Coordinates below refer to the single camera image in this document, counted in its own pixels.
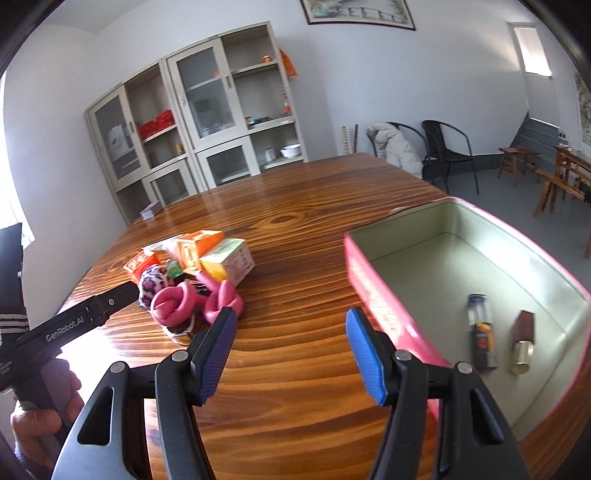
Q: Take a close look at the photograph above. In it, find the leopard print plush toy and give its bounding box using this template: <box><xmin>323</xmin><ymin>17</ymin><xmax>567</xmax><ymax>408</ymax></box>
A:
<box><xmin>137</xmin><ymin>265</ymin><xmax>169</xmax><ymax>310</ymax></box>

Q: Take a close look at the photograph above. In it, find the pink knotted foam toy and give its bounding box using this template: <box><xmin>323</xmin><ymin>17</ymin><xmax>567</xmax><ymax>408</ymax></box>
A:
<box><xmin>150</xmin><ymin>271</ymin><xmax>245</xmax><ymax>329</ymax></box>

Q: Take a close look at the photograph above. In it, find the red-orange toy cube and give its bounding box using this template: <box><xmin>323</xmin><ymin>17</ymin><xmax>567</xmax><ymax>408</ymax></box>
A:
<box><xmin>123</xmin><ymin>251</ymin><xmax>160</xmax><ymax>284</ymax></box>

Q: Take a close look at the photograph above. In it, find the brown gold lipstick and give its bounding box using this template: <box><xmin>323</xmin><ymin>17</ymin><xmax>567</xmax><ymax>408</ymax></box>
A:
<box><xmin>511</xmin><ymin>310</ymin><xmax>535</xmax><ymax>375</ymax></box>

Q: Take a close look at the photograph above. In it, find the light orange toy cube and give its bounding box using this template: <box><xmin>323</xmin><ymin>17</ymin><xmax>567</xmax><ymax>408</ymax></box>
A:
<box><xmin>175</xmin><ymin>230</ymin><xmax>224</xmax><ymax>270</ymax></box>

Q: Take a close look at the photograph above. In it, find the yellow green carton box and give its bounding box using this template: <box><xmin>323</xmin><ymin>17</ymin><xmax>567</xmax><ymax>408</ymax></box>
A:
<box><xmin>199</xmin><ymin>238</ymin><xmax>256</xmax><ymax>286</ymax></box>

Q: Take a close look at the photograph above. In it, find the black rainbow lighter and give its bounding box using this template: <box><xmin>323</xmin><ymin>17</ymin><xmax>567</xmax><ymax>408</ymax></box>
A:
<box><xmin>467</xmin><ymin>294</ymin><xmax>499</xmax><ymax>372</ymax></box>

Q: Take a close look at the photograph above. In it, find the person's left hand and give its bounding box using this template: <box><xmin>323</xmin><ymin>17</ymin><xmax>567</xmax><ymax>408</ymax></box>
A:
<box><xmin>11</xmin><ymin>359</ymin><xmax>84</xmax><ymax>479</ymax></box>

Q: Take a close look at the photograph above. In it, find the purple card deck box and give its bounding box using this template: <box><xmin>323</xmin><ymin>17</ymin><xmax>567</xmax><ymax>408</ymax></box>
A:
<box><xmin>140</xmin><ymin>201</ymin><xmax>162</xmax><ymax>221</ymax></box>

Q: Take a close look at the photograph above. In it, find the red tin box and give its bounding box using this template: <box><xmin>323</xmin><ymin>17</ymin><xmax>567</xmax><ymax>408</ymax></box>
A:
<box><xmin>345</xmin><ymin>197</ymin><xmax>590</xmax><ymax>439</ymax></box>

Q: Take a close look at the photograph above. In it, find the grey display cabinet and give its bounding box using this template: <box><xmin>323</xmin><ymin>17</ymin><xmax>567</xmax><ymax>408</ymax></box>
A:
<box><xmin>85</xmin><ymin>22</ymin><xmax>308</xmax><ymax>224</ymax></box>

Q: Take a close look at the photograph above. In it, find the white bowl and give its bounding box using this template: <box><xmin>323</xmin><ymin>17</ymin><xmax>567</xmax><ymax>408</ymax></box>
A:
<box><xmin>280</xmin><ymin>144</ymin><xmax>301</xmax><ymax>159</ymax></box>

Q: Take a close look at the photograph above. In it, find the wooden chair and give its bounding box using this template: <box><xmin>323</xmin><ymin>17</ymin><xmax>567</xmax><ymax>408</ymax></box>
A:
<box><xmin>533</xmin><ymin>146</ymin><xmax>591</xmax><ymax>259</ymax></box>

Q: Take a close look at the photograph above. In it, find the wooden ruler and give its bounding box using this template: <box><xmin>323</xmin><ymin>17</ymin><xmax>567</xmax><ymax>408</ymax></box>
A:
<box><xmin>341</xmin><ymin>126</ymin><xmax>349</xmax><ymax>155</ymax></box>

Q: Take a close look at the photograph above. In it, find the wooden stool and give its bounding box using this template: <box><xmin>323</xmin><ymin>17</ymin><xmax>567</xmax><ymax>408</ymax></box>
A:
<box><xmin>497</xmin><ymin>147</ymin><xmax>541</xmax><ymax>187</ymax></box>

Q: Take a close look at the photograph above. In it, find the black metal chair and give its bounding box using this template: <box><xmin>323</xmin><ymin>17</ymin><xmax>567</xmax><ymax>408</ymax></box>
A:
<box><xmin>421</xmin><ymin>119</ymin><xmax>480</xmax><ymax>194</ymax></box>

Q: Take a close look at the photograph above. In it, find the chair with grey coat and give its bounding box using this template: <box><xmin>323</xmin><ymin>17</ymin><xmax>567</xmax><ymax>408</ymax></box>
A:
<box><xmin>366</xmin><ymin>121</ymin><xmax>426</xmax><ymax>179</ymax></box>

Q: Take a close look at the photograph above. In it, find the framed landscape painting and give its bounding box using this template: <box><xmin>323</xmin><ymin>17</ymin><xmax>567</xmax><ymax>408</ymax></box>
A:
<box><xmin>300</xmin><ymin>0</ymin><xmax>416</xmax><ymax>31</ymax></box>

